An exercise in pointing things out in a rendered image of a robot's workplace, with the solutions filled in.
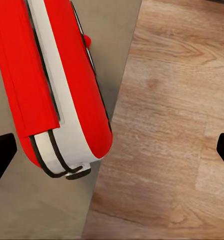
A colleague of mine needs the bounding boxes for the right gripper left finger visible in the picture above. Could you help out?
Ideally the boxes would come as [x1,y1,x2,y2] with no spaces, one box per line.
[0,133,17,178]

